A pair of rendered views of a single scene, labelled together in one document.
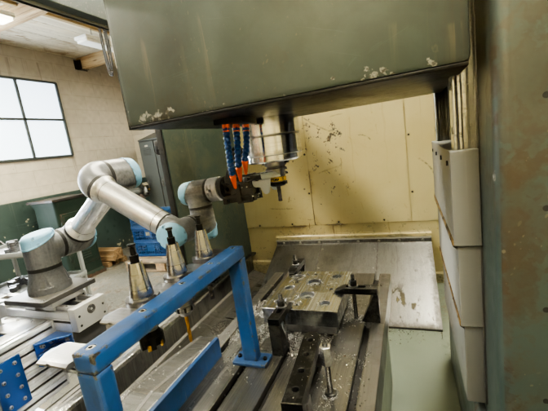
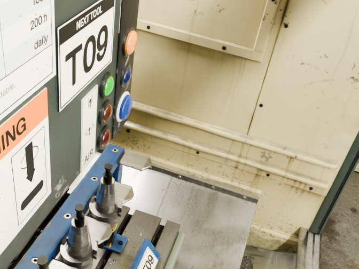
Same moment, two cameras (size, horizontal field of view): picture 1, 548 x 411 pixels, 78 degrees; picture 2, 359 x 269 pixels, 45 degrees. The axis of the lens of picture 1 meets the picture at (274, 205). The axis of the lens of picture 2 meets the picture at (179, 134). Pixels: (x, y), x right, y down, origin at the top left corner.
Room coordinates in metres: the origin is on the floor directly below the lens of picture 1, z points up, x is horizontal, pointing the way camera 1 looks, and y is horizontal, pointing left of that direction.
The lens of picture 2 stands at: (1.20, 0.27, 1.85)
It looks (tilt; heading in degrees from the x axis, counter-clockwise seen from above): 36 degrees down; 168
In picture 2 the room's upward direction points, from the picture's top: 11 degrees clockwise
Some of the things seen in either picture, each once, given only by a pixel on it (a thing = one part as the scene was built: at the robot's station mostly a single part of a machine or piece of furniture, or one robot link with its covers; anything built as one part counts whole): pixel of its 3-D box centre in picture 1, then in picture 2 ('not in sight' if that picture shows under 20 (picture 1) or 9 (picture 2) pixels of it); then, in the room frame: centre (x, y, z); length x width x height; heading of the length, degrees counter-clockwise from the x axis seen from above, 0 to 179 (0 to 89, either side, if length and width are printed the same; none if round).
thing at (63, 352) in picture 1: (64, 354); (136, 160); (0.46, 0.33, 1.21); 0.07 x 0.05 x 0.01; 68
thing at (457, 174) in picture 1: (452, 246); not in sight; (0.82, -0.43, 1.16); 0.48 x 0.05 x 0.51; 158
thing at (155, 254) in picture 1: (174, 235); not in sight; (4.80, 1.49, 0.39); 1.20 x 0.80 x 0.79; 68
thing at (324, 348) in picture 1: (327, 369); not in sight; (0.69, -0.07, 0.96); 0.03 x 0.03 x 0.13
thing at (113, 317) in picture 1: (121, 316); (116, 191); (0.56, 0.29, 1.21); 0.07 x 0.05 x 0.01; 68
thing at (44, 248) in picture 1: (41, 247); not in sight; (1.30, 0.91, 1.20); 0.13 x 0.12 x 0.14; 154
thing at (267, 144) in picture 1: (271, 139); not in sight; (0.99, -0.02, 1.48); 0.16 x 0.16 x 0.12
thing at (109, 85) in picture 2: not in sight; (108, 85); (0.84, 0.27, 1.63); 0.02 x 0.01 x 0.02; 158
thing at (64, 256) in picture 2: (178, 278); (78, 252); (0.72, 0.23, 1.21); 0.06 x 0.06 x 0.03
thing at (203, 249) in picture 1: (201, 242); not in sight; (0.82, 0.19, 1.26); 0.04 x 0.04 x 0.07
